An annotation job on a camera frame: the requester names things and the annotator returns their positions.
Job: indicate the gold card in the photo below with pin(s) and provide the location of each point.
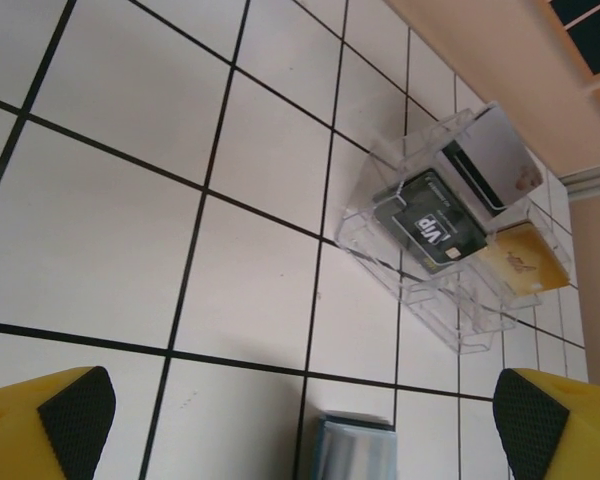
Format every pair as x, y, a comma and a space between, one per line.
525, 260

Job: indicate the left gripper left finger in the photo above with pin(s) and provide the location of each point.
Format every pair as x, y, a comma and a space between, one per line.
40, 430

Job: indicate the clear acrylic card stand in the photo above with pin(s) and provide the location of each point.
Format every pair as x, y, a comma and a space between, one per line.
455, 320

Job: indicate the white card with black stripe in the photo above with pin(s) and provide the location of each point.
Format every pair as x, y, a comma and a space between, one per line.
495, 150

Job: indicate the navy blue card holder wallet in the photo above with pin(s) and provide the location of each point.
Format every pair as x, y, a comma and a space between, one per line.
355, 450

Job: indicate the black VIP card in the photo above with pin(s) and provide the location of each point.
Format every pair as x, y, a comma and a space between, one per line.
430, 225

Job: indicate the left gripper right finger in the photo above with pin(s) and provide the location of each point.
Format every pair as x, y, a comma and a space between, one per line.
565, 430

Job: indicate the aluminium frame post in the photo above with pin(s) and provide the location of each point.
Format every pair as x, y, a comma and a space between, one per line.
595, 182

